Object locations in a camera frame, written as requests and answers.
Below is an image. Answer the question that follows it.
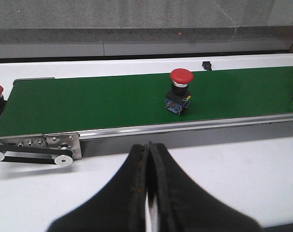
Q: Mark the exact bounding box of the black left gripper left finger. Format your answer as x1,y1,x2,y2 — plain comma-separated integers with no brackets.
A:
48,145,147,232

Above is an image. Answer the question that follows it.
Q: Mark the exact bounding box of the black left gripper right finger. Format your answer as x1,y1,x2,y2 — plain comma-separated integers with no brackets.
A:
148,143,262,232

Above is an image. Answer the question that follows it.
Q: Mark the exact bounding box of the red mushroom push button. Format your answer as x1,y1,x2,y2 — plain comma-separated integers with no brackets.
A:
165,68,194,115

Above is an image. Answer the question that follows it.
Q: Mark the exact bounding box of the steel conveyor end plate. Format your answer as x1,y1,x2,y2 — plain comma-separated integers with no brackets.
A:
0,132,82,160

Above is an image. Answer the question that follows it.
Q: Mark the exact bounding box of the black drive timing belt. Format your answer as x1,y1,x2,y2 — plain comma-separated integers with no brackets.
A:
0,144,73,166

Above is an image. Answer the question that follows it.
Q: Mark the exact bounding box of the green conveyor belt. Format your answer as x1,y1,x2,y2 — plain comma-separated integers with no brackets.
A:
0,66,293,137

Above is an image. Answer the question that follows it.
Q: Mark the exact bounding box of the black photoelectric sensor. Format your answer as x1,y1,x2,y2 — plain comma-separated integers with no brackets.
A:
202,61,212,71

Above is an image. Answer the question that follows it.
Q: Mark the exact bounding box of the grey stone shelf left slab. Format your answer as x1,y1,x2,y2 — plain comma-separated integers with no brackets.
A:
0,27,236,44

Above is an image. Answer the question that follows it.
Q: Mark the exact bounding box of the aluminium conveyor side rail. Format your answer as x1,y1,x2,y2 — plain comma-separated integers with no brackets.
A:
77,112,293,141

